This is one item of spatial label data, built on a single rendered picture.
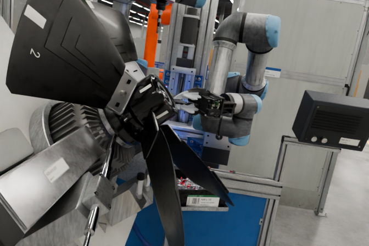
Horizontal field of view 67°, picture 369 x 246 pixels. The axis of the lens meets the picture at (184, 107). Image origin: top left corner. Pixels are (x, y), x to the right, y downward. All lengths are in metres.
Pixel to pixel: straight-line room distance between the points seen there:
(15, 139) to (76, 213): 0.15
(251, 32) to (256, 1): 1.55
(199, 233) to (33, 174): 1.01
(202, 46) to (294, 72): 1.27
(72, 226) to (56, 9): 0.33
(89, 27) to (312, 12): 2.39
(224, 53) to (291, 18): 1.66
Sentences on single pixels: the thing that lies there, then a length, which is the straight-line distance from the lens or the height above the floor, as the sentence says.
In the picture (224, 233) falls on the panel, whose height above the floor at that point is 0.57.
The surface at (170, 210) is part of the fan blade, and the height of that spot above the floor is 1.05.
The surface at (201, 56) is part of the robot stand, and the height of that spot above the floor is 1.33.
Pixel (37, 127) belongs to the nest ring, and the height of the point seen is 1.12.
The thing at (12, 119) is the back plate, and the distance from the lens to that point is 0.68.
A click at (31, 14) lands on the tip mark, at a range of 0.46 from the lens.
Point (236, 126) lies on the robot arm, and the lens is 1.04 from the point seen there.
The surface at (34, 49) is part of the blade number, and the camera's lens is 0.45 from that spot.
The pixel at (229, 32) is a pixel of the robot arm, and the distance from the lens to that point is 1.10.
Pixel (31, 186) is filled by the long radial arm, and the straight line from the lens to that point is 0.44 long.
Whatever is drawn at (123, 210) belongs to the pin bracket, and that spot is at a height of 0.93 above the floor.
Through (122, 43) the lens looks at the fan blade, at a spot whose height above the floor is 1.33.
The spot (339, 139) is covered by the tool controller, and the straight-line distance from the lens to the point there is 1.26.
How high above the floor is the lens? 1.32
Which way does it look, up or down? 11 degrees down
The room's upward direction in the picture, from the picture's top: 9 degrees clockwise
